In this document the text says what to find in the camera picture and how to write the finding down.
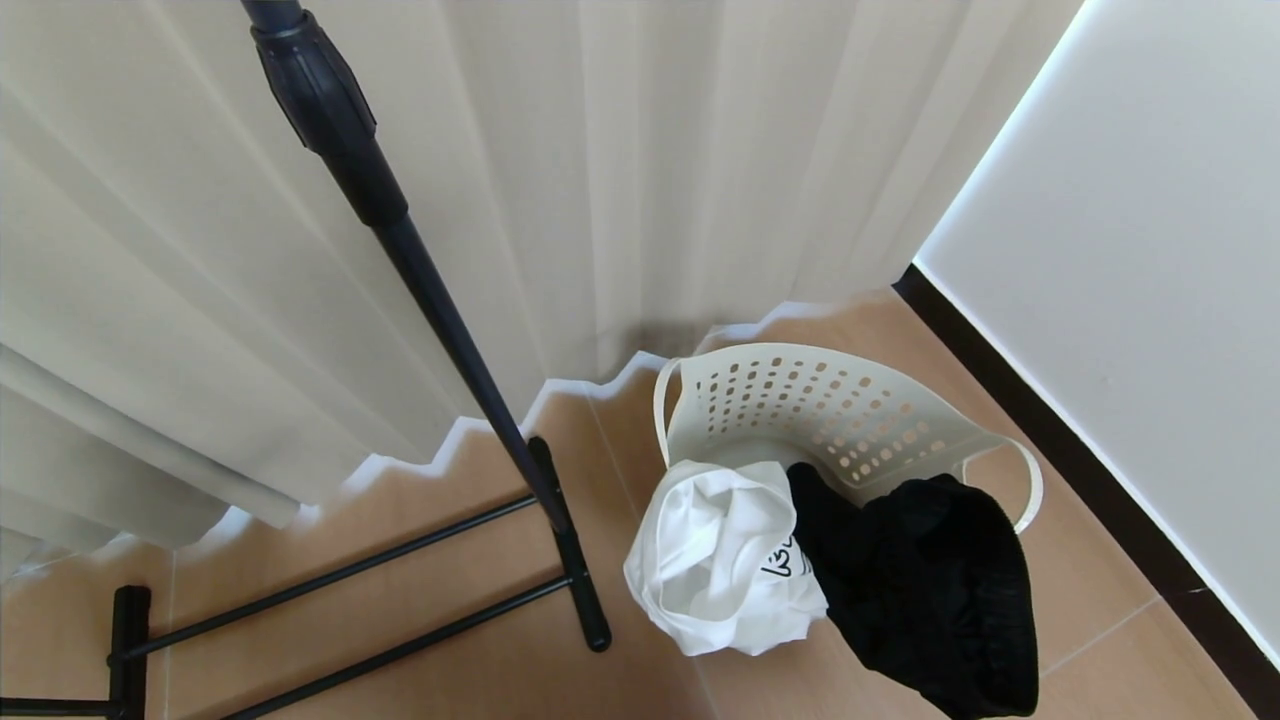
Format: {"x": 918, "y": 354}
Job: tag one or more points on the beige curtain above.
{"x": 650, "y": 150}

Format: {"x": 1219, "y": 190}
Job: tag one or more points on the white laundry basket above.
{"x": 960, "y": 440}

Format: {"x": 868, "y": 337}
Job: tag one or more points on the black clothes rack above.
{"x": 320, "y": 90}

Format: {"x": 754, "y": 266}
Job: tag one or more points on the black garment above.
{"x": 930, "y": 590}

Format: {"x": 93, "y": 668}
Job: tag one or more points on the white garment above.
{"x": 710, "y": 560}

